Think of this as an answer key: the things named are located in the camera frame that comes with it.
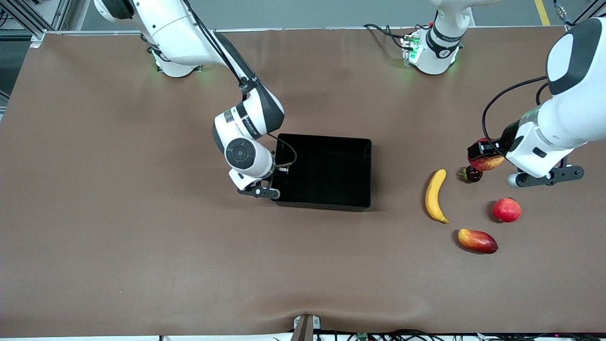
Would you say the aluminium frame post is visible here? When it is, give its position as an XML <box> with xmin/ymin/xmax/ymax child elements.
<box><xmin>0</xmin><ymin>0</ymin><xmax>71</xmax><ymax>48</ymax></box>
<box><xmin>570</xmin><ymin>0</ymin><xmax>606</xmax><ymax>24</ymax></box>

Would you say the dark purple mangosteen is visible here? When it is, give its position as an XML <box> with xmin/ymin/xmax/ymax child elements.
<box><xmin>457</xmin><ymin>164</ymin><xmax>483</xmax><ymax>183</ymax></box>

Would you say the brown table mat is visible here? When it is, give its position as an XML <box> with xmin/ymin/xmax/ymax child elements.
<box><xmin>0</xmin><ymin>26</ymin><xmax>606</xmax><ymax>338</ymax></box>

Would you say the black base power cable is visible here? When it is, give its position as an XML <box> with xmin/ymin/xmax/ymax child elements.
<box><xmin>363</xmin><ymin>23</ymin><xmax>409</xmax><ymax>51</ymax></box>

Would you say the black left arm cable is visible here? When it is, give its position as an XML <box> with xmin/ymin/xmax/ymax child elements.
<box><xmin>482</xmin><ymin>76</ymin><xmax>562</xmax><ymax>158</ymax></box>

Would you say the black rectangular plastic box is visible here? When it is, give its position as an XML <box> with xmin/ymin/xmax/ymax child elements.
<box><xmin>271</xmin><ymin>134</ymin><xmax>373</xmax><ymax>212</ymax></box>

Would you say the black cable along table edge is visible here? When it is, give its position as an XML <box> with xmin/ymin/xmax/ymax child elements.
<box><xmin>317</xmin><ymin>329</ymin><xmax>455</xmax><ymax>341</ymax></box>

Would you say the red yellow mango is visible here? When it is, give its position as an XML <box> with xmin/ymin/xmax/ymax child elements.
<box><xmin>457</xmin><ymin>228</ymin><xmax>499</xmax><ymax>255</ymax></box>

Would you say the yellow banana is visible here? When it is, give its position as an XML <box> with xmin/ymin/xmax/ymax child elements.
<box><xmin>425</xmin><ymin>169</ymin><xmax>451</xmax><ymax>224</ymax></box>

